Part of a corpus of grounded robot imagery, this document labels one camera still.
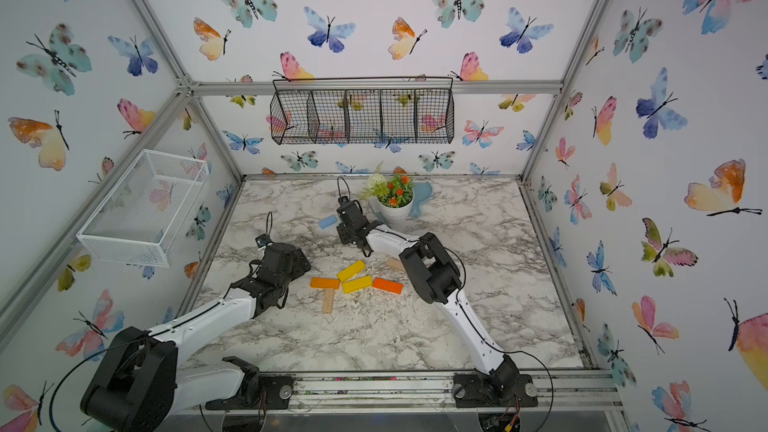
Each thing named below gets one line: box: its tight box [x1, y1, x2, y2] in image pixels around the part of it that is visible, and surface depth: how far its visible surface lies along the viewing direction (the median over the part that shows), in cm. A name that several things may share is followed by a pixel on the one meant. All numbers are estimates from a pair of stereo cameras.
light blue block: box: [318, 215, 337, 229], surface depth 110 cm
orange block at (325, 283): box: [310, 277, 341, 290], surface depth 95 cm
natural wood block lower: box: [322, 288, 335, 314], surface depth 90 cm
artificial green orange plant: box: [360, 161, 415, 208], surface depth 98 cm
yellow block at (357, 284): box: [343, 275, 373, 294], surface depth 94 cm
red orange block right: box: [372, 277, 403, 294], surface depth 93 cm
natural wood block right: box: [386, 257, 406, 273], surface depth 98 cm
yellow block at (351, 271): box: [336, 260, 366, 283], surface depth 97 cm
